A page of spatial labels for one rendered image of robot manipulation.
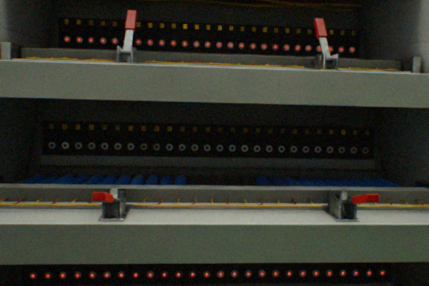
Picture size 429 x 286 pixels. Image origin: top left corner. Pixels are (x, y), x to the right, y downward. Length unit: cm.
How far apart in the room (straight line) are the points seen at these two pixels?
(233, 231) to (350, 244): 13
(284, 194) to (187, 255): 14
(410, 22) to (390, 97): 17
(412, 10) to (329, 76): 22
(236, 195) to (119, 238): 15
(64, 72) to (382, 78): 40
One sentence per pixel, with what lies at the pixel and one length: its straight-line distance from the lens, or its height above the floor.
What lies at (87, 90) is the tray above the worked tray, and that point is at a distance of 47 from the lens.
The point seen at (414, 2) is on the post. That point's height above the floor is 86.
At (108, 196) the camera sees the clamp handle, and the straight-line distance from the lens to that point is 37.
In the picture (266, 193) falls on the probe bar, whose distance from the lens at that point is 46.
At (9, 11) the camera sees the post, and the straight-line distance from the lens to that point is 62.
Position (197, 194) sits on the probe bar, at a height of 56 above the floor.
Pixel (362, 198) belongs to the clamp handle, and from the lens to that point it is 40.
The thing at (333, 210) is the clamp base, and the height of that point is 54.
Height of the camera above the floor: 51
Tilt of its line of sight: 18 degrees up
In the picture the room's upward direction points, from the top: straight up
